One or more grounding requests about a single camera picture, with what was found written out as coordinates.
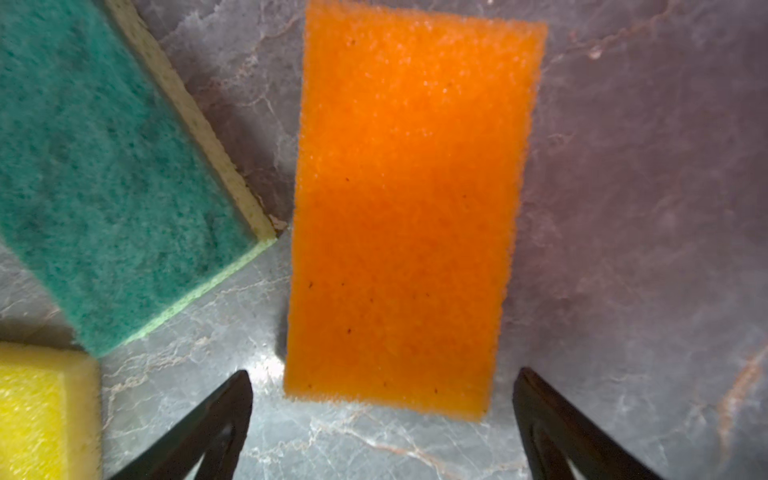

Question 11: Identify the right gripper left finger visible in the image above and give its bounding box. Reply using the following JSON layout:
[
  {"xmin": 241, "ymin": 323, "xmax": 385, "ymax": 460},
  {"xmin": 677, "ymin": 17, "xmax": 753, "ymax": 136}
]
[{"xmin": 114, "ymin": 370, "xmax": 253, "ymax": 479}]

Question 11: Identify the dark green sponge right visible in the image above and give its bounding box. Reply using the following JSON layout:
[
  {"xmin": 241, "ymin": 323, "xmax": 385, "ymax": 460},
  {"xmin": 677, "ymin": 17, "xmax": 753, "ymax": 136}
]
[{"xmin": 1, "ymin": 1, "xmax": 276, "ymax": 357}]

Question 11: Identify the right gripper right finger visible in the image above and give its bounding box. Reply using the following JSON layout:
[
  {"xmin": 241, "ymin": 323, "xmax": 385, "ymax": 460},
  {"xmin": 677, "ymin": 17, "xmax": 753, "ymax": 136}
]
[{"xmin": 512, "ymin": 367, "xmax": 660, "ymax": 480}]

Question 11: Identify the orange sponge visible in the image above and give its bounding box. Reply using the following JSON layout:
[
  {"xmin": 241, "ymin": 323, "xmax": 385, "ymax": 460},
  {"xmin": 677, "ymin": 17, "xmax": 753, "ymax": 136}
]
[{"xmin": 283, "ymin": 1, "xmax": 548, "ymax": 420}]

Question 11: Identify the yellow sponge right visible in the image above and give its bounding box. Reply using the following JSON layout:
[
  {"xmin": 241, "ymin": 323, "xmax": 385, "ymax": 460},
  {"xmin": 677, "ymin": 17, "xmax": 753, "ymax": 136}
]
[{"xmin": 1, "ymin": 342, "xmax": 102, "ymax": 479}]

